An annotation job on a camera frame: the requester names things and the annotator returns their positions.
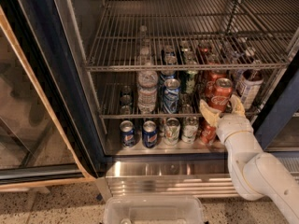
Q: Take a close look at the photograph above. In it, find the steel fridge bottom grille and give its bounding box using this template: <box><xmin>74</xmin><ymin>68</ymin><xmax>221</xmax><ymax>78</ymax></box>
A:
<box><xmin>104</xmin><ymin>156</ymin><xmax>299</xmax><ymax>199</ymax></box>

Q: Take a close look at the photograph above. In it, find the middle wire fridge shelf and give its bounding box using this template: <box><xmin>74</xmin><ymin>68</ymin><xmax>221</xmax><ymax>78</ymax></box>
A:
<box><xmin>98</xmin><ymin>82</ymin><xmax>260</xmax><ymax>120</ymax></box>

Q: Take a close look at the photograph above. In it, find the blue pepsi can bottom left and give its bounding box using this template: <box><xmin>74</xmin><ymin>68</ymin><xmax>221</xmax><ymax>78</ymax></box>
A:
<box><xmin>120</xmin><ymin>120</ymin><xmax>135</xmax><ymax>147</ymax></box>

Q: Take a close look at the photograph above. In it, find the blue white pepsi can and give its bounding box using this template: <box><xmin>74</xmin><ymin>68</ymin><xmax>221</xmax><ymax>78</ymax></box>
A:
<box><xmin>163</xmin><ymin>78</ymin><xmax>180</xmax><ymax>114</ymax></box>

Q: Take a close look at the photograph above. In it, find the red coke can behind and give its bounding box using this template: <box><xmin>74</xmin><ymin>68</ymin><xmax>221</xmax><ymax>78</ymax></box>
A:
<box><xmin>204</xmin><ymin>70</ymin><xmax>226</xmax><ymax>98</ymax></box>

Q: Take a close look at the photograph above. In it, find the green soda can middle shelf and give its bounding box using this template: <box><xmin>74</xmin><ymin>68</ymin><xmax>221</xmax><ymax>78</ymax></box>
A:
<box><xmin>181</xmin><ymin>70</ymin><xmax>197</xmax><ymax>94</ymax></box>

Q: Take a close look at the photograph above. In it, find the red coke can bottom left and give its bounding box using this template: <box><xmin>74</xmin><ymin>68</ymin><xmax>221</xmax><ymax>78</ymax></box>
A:
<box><xmin>200</xmin><ymin>120</ymin><xmax>216</xmax><ymax>145</ymax></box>

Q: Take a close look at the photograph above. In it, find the top wire fridge shelf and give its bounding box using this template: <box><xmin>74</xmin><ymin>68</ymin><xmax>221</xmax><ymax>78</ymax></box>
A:
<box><xmin>86</xmin><ymin>0</ymin><xmax>299</xmax><ymax>72</ymax></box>

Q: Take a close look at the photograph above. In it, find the red coke can front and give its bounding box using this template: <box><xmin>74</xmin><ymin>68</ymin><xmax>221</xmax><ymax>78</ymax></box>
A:
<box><xmin>208</xmin><ymin>77</ymin><xmax>233</xmax><ymax>112</ymax></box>

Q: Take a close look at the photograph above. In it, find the white labelled drink can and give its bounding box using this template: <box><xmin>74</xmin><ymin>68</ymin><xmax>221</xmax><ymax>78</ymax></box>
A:
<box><xmin>235</xmin><ymin>69</ymin><xmax>263</xmax><ymax>110</ymax></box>

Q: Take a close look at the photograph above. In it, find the glass fridge door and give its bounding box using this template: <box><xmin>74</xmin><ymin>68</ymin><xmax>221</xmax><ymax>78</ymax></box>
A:
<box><xmin>0</xmin><ymin>0</ymin><xmax>104</xmax><ymax>191</ymax></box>

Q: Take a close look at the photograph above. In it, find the clear plastic water bottle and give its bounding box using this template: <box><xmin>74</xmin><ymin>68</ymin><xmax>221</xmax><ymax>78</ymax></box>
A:
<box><xmin>136</xmin><ymin>60</ymin><xmax>158</xmax><ymax>114</ymax></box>

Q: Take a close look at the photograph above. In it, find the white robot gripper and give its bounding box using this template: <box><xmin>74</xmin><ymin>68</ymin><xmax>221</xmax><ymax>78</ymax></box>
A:
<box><xmin>199</xmin><ymin>94</ymin><xmax>253</xmax><ymax>144</ymax></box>

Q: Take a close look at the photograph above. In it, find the clear plastic bin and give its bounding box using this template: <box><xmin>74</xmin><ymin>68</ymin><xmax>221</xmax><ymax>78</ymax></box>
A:
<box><xmin>103</xmin><ymin>195</ymin><xmax>204</xmax><ymax>224</ymax></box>

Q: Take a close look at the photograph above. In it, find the wire fridge shelf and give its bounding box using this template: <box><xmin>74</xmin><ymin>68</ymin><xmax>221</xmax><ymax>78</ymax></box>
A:
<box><xmin>86</xmin><ymin>0</ymin><xmax>299</xmax><ymax>72</ymax></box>
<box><xmin>98</xmin><ymin>82</ymin><xmax>260</xmax><ymax>120</ymax></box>

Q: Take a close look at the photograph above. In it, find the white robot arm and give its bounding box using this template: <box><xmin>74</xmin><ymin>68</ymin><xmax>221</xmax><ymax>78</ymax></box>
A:
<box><xmin>199</xmin><ymin>95</ymin><xmax>299</xmax><ymax>224</ymax></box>

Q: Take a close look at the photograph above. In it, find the red coke can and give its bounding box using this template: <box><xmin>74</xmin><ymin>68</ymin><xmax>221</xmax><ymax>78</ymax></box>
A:
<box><xmin>204</xmin><ymin>70</ymin><xmax>226</xmax><ymax>98</ymax></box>
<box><xmin>200</xmin><ymin>120</ymin><xmax>216</xmax><ymax>145</ymax></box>
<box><xmin>208</xmin><ymin>77</ymin><xmax>233</xmax><ymax>112</ymax></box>

